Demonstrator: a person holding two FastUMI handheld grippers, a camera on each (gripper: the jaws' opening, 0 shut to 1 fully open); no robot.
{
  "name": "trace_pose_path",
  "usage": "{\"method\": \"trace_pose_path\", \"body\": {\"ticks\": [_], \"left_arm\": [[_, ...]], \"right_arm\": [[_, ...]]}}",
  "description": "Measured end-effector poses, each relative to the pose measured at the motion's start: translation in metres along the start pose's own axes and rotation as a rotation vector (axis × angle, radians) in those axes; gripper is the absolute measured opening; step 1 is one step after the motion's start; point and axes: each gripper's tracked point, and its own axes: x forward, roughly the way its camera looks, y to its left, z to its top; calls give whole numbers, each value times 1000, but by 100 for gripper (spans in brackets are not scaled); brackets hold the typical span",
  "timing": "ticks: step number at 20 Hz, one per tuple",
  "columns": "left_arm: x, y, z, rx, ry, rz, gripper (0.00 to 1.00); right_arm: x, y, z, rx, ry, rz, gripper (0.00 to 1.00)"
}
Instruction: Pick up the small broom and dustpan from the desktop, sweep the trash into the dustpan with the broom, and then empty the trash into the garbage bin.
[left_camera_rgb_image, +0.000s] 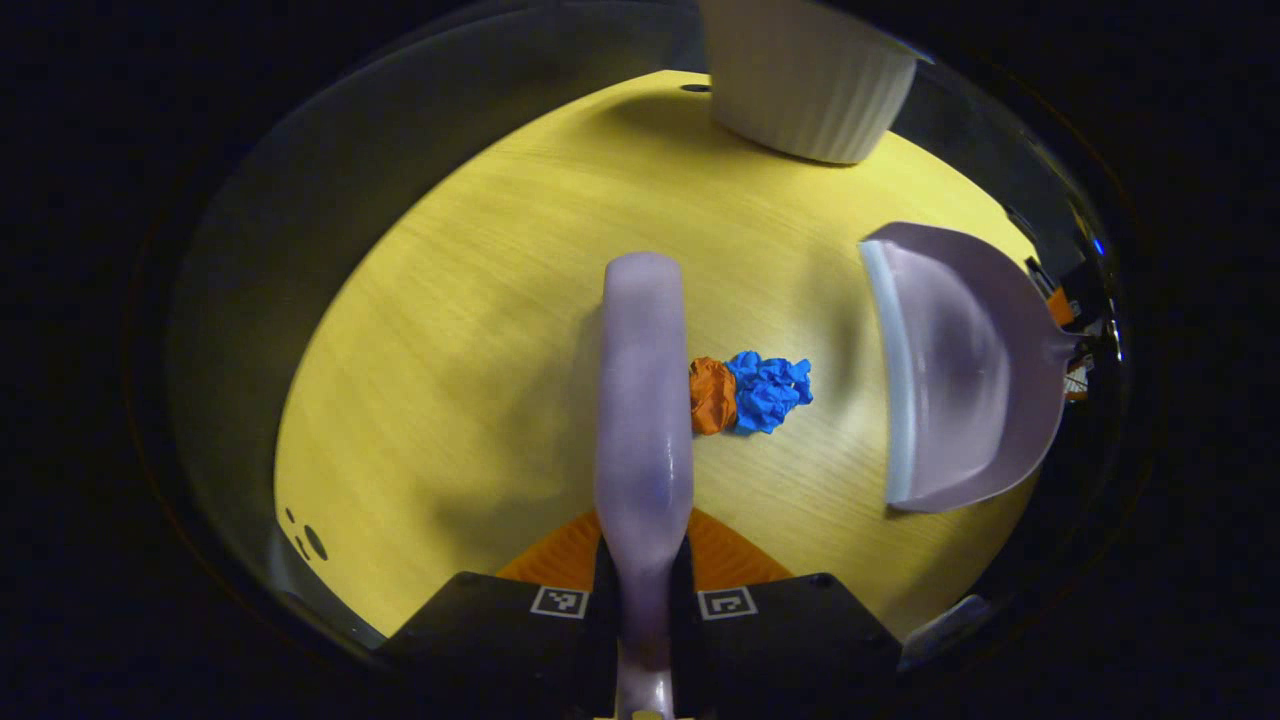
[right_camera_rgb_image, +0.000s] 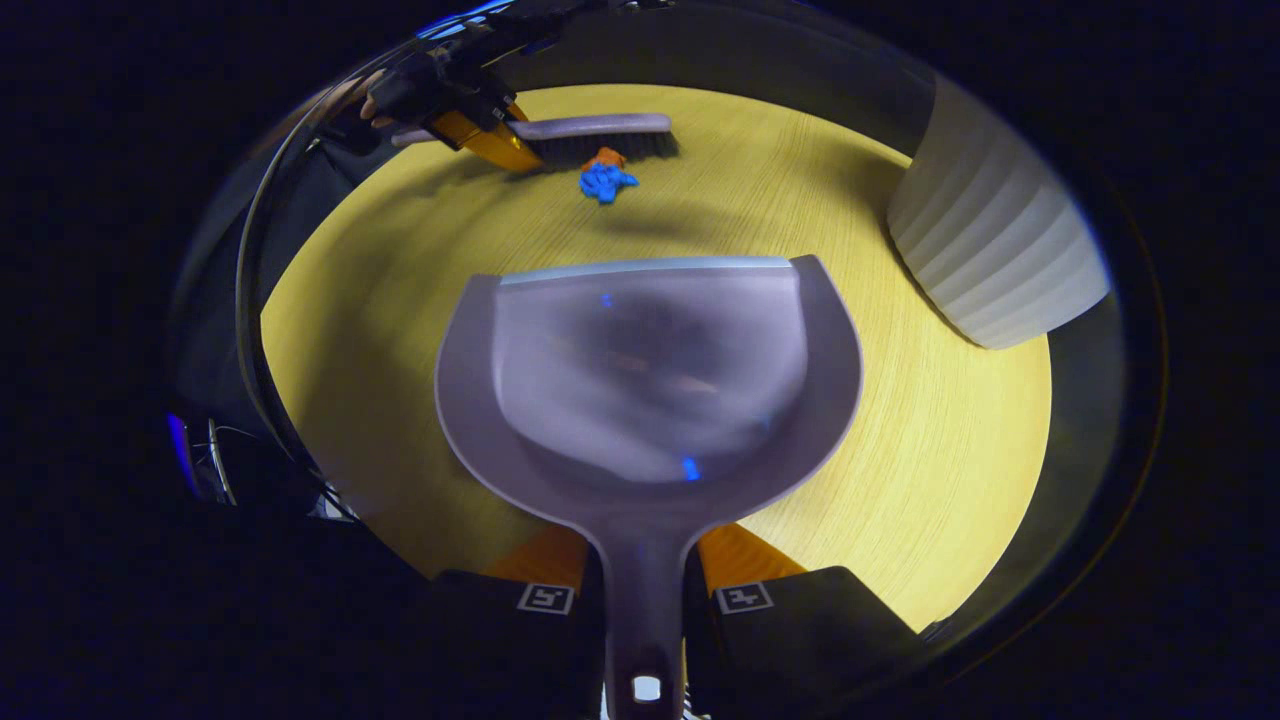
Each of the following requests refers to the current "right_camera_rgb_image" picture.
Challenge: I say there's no yellow wooden desktop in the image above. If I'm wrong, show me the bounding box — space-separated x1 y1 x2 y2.
260 84 1053 633

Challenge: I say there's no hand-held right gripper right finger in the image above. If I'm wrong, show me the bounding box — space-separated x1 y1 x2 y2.
683 522 926 720

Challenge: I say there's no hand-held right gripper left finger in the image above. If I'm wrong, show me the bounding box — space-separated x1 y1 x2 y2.
425 523 607 720

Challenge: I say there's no blue paper scrap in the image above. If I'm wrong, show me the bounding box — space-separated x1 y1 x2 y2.
579 162 640 206

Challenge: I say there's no pink dustpan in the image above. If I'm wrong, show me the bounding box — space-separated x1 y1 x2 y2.
434 254 864 720

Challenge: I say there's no white ribbed garbage bin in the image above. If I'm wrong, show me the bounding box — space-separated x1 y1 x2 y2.
886 75 1112 351

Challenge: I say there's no thin grey cable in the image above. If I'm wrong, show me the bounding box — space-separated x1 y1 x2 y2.
205 418 241 506

